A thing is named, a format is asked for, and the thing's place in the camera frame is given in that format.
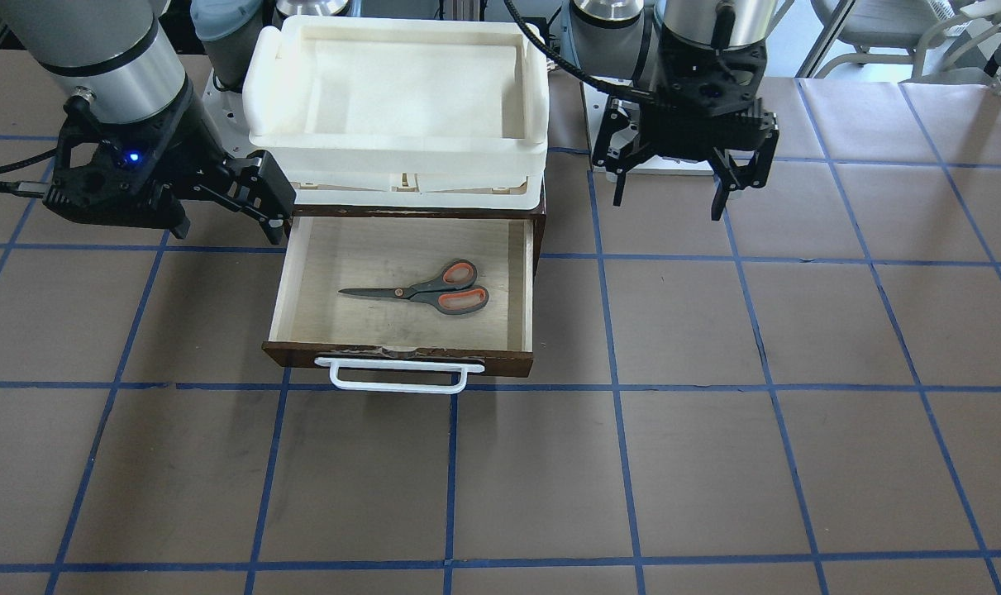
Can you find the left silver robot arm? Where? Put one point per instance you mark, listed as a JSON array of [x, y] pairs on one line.
[[613, 43]]

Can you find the cream plastic tray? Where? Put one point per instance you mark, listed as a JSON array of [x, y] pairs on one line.
[[443, 106]]

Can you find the orange grey handled scissors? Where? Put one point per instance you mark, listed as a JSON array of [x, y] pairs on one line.
[[453, 291]]

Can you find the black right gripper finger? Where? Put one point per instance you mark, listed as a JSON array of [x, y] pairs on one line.
[[255, 186]]

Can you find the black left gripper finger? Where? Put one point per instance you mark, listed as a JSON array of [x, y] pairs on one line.
[[620, 146], [731, 177]]

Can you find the wooden drawer with white handle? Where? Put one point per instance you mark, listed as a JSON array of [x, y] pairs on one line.
[[318, 325]]

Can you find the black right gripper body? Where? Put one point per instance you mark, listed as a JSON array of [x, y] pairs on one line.
[[193, 157]]

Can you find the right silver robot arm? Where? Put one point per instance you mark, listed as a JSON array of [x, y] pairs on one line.
[[116, 49]]

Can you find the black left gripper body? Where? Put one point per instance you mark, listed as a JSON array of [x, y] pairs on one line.
[[622, 136]]

